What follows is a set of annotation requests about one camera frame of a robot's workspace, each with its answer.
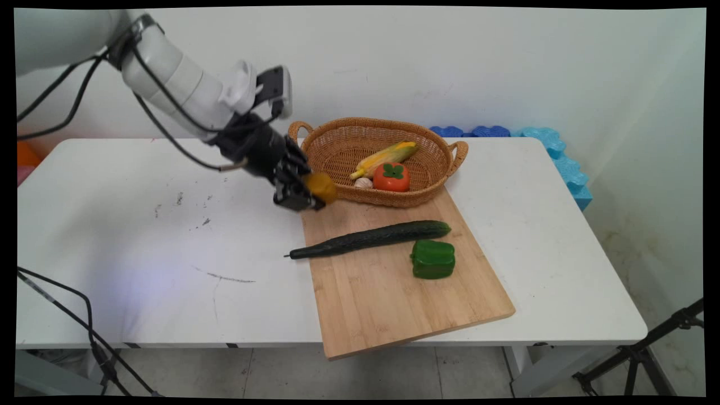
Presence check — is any bamboo cutting board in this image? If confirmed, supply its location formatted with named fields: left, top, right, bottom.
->
left=300, top=186, right=516, bottom=361

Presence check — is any white table leg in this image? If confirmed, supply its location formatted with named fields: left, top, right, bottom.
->
left=502, top=344, right=619, bottom=398

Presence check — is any green bell pepper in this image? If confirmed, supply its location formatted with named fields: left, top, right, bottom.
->
left=409, top=239, right=457, bottom=281

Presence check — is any long dark green cucumber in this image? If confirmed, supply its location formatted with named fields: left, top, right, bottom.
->
left=284, top=220, right=452, bottom=260

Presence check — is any woven wicker basket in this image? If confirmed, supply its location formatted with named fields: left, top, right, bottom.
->
left=287, top=116, right=469, bottom=209

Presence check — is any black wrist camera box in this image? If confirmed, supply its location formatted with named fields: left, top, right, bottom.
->
left=254, top=65, right=294, bottom=120

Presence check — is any orange box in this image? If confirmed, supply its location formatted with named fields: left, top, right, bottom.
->
left=17, top=141, right=44, bottom=168

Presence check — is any grey table leg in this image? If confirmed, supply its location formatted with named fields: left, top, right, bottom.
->
left=15, top=349, right=122, bottom=397

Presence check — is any thin black cable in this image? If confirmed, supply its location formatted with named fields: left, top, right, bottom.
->
left=16, top=42, right=249, bottom=172

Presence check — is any yellow-brown potato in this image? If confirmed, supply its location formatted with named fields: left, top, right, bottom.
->
left=303, top=172, right=339, bottom=206

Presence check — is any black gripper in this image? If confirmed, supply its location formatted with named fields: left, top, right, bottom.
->
left=209, top=111, right=327, bottom=213

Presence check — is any black tripod stand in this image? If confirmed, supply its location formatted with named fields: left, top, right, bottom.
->
left=572, top=298, right=705, bottom=397

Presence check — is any orange persimmon green leaf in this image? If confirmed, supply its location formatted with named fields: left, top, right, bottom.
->
left=372, top=162, right=412, bottom=193

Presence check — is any dark blue foam mat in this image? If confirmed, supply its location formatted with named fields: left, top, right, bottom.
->
left=429, top=125, right=512, bottom=139

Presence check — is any light blue foam mat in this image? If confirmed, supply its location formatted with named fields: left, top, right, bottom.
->
left=520, top=127, right=594, bottom=212

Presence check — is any black wrist velcro strap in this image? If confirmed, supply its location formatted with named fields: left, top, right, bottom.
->
left=107, top=13, right=165, bottom=70

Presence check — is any yellow corn cob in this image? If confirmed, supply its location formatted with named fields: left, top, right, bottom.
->
left=349, top=141, right=420, bottom=181

